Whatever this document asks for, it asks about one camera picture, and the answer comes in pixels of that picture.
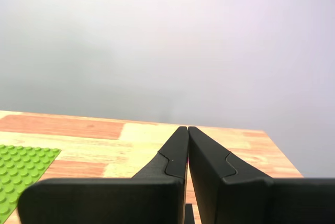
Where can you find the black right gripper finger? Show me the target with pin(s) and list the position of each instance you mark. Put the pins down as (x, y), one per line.
(261, 200)
(104, 200)

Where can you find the green studded baseplate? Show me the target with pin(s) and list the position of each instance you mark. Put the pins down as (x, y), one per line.
(15, 166)

